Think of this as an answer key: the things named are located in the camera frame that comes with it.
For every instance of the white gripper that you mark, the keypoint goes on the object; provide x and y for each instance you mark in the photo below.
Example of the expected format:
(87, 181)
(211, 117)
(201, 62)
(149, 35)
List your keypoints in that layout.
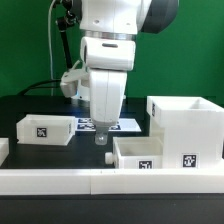
(107, 63)

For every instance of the white front drawer box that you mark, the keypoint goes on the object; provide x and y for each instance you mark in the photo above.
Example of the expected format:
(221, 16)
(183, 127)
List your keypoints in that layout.
(135, 153)

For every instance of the white drawer box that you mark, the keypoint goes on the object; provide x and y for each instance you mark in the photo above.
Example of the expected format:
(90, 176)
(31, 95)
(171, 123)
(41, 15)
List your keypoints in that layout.
(135, 153)
(46, 129)

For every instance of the white drawer cabinet frame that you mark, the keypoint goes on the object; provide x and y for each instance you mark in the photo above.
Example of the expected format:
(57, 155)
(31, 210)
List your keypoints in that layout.
(191, 130)

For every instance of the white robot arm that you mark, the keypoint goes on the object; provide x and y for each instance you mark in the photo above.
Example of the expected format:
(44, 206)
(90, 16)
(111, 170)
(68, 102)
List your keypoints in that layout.
(124, 19)

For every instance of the white marker tag sheet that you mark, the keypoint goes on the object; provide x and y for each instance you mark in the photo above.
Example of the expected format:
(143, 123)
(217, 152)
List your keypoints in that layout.
(123, 125)

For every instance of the white left border block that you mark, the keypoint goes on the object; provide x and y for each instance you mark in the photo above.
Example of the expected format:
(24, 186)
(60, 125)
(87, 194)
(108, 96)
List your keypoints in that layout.
(4, 149)

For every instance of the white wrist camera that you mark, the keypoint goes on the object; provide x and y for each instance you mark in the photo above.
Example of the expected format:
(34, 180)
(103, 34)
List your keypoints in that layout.
(73, 81)

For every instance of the white front border rail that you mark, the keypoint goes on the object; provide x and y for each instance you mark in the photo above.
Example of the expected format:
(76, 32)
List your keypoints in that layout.
(109, 181)

